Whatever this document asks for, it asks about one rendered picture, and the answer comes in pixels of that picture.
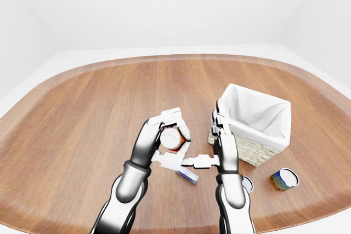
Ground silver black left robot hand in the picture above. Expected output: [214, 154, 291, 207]
[129, 107, 191, 170]

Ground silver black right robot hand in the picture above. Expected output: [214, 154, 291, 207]
[183, 99, 240, 175]

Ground red ketchup bottle white cap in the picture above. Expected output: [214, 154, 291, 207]
[160, 125, 185, 152]

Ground wicker basket with white liner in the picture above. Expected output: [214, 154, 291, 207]
[207, 83, 291, 168]

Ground white-topped tin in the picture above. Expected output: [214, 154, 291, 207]
[242, 176, 254, 192]

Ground blue and white printed box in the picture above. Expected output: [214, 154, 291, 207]
[175, 166, 199, 185]

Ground blue and yellow patterned tin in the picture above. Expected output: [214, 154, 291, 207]
[269, 168, 300, 192]

